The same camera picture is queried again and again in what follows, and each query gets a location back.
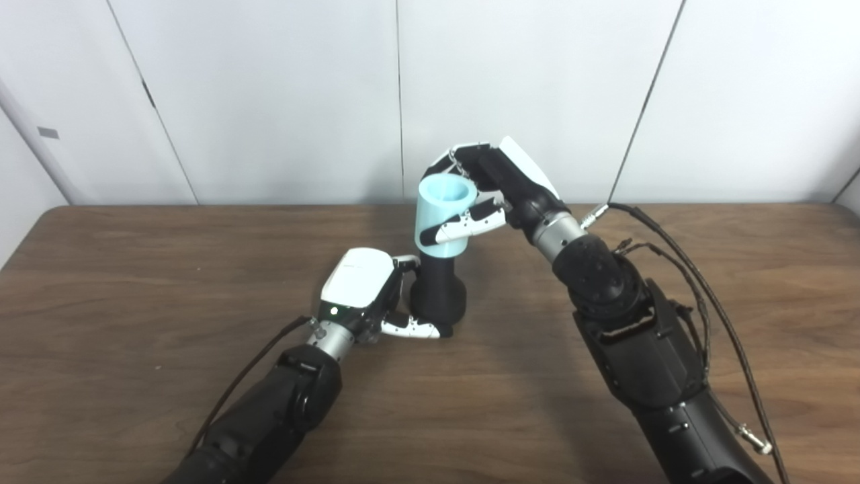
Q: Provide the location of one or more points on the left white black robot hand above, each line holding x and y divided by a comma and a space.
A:
356, 275

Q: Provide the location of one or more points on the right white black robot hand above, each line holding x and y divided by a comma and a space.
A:
521, 181

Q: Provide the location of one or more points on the black funnel-shaped nozzle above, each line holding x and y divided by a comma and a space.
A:
440, 296

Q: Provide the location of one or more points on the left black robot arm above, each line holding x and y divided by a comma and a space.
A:
269, 410

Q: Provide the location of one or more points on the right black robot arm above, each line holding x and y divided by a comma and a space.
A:
645, 349

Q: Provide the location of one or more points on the black wall panel hinge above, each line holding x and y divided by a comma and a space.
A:
148, 94

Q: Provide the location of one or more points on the small grey wall label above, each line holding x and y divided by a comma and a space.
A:
48, 132

